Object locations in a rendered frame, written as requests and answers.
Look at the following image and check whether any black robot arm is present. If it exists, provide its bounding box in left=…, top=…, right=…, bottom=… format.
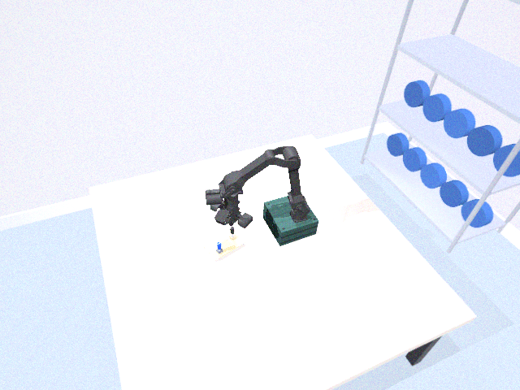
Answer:
left=206, top=146, right=310, bottom=226

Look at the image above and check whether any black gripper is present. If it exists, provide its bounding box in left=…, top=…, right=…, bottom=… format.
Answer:
left=210, top=200, right=253, bottom=228

